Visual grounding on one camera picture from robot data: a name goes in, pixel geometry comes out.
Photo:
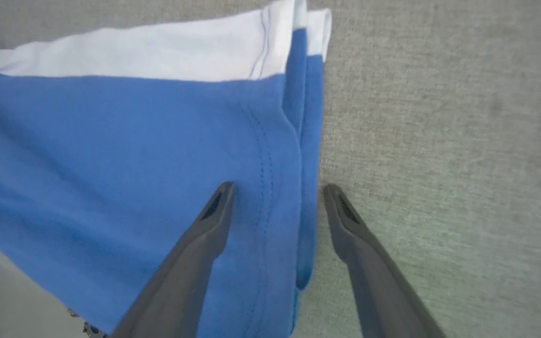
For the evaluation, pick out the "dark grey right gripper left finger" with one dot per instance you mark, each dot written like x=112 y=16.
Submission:
x=190 y=272

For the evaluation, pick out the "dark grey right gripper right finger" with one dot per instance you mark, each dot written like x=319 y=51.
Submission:
x=374 y=272

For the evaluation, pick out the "blue garment with white trim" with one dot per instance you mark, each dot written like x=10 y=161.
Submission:
x=111 y=178

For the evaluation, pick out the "grey fabric sofa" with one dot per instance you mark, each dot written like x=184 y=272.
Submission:
x=449 y=150

